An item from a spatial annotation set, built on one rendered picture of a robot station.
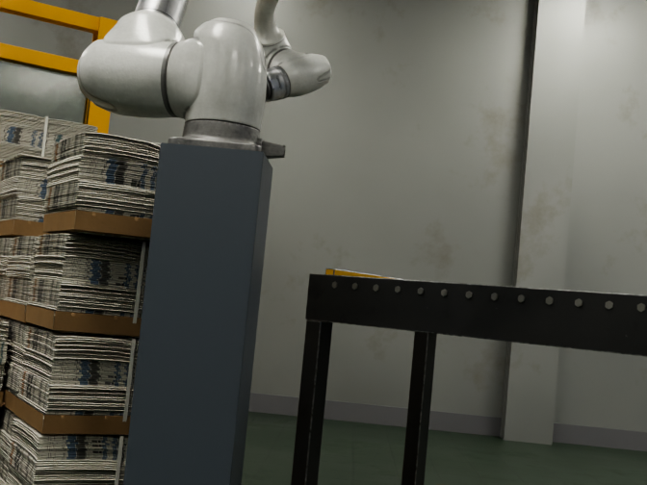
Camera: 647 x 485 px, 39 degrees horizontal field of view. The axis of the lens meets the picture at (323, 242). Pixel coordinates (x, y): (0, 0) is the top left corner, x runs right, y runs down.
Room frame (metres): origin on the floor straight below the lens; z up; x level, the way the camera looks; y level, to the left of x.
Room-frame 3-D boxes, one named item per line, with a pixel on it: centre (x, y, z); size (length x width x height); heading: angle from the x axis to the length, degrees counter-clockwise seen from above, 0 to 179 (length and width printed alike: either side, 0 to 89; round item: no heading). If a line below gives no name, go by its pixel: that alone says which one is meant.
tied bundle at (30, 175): (2.75, 0.79, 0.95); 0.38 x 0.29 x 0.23; 121
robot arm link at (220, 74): (1.81, 0.24, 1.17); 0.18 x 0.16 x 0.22; 77
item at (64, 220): (2.17, 0.56, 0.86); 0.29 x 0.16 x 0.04; 31
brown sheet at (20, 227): (2.75, 0.78, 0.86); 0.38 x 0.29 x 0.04; 121
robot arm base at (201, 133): (1.81, 0.21, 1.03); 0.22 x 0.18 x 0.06; 88
